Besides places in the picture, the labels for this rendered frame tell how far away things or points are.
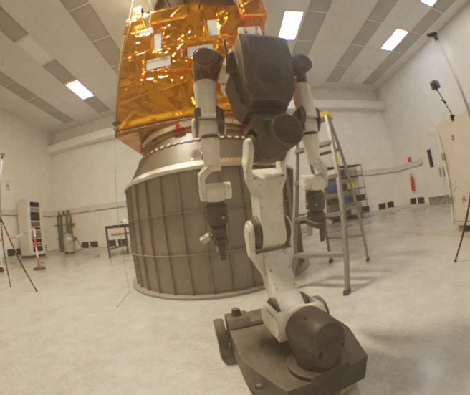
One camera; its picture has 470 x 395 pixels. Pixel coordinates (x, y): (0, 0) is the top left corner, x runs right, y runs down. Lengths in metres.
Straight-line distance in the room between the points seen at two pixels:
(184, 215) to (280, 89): 1.49
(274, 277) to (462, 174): 3.03
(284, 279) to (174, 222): 1.37
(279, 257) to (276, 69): 0.74
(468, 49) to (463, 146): 5.08
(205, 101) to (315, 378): 1.00
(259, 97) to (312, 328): 0.76
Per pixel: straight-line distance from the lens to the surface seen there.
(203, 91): 0.93
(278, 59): 0.92
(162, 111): 2.66
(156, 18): 3.66
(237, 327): 1.12
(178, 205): 2.09
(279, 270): 0.95
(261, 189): 0.91
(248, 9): 3.49
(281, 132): 0.73
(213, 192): 0.86
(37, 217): 9.20
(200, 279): 2.11
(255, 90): 0.84
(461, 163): 3.51
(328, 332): 0.70
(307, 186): 0.99
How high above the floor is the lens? 0.69
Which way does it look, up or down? 5 degrees up
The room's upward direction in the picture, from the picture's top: 7 degrees counter-clockwise
